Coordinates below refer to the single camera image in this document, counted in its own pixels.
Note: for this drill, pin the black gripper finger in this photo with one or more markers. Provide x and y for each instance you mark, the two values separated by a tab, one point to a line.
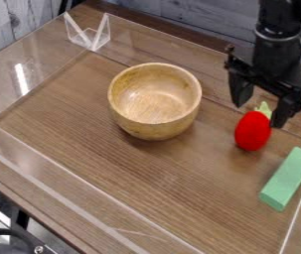
240	88
289	106

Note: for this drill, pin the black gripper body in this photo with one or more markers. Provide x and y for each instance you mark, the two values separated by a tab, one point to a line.
279	84

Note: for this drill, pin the light wooden bowl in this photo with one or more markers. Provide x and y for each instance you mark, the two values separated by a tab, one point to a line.
155	100

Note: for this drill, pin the green rectangular block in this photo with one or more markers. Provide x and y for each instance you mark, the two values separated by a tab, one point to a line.
285	182

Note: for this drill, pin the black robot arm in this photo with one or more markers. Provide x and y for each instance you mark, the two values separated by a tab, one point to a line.
278	35

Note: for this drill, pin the red plush strawberry toy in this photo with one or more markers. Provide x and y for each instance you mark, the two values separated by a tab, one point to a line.
252	131

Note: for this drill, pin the black metal table leg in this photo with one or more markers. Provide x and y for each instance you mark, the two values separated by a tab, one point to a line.
29	239

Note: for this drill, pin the clear acrylic corner bracket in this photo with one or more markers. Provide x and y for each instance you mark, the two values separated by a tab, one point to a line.
89	38

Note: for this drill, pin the clear acrylic tray wall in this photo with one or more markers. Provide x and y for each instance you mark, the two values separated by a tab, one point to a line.
97	223

